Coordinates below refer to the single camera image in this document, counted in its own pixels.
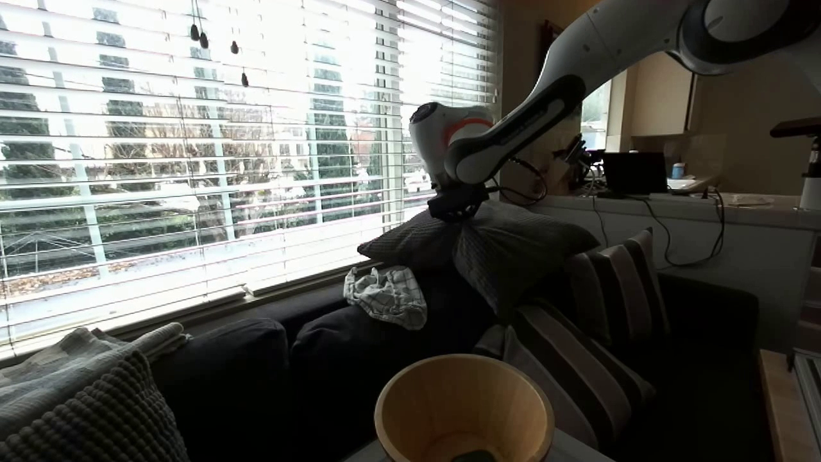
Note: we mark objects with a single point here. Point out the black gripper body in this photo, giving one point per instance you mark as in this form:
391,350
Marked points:
457,204

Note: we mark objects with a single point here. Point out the dark gray textured pillow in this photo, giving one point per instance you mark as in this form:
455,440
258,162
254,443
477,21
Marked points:
504,253

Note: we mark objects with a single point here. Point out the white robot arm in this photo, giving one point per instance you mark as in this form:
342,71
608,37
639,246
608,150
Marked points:
580,59

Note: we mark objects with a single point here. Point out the black and beige striped pillow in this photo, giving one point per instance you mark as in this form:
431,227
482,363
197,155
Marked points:
618,290
580,368

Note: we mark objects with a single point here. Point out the gray knit pillow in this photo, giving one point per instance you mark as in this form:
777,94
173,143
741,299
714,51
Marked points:
92,418

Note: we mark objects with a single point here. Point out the crumpled silver white bag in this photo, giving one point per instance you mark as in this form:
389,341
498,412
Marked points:
385,295

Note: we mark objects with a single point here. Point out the knife block with knives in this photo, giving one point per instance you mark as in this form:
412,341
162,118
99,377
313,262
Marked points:
575,168

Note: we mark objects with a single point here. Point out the black laptop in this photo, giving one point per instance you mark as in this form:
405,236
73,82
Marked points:
635,173

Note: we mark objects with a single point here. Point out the light wooden bucket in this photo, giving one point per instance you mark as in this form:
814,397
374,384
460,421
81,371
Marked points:
462,412

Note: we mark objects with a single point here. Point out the small blue cup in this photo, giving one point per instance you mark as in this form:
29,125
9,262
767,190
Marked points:
677,171

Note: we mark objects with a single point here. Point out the white window blinds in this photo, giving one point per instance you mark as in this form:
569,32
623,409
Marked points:
214,155

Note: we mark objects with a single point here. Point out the white counter ledge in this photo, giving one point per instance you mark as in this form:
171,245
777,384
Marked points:
753,207

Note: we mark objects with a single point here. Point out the dark sofa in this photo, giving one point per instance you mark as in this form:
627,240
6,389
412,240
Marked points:
702,386

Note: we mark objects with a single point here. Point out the white spray bottle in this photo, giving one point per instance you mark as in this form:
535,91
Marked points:
812,181

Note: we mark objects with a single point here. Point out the light wooden side table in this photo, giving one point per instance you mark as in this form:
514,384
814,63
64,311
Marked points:
782,412

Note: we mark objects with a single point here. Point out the folded gray blanket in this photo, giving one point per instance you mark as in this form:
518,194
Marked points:
68,363

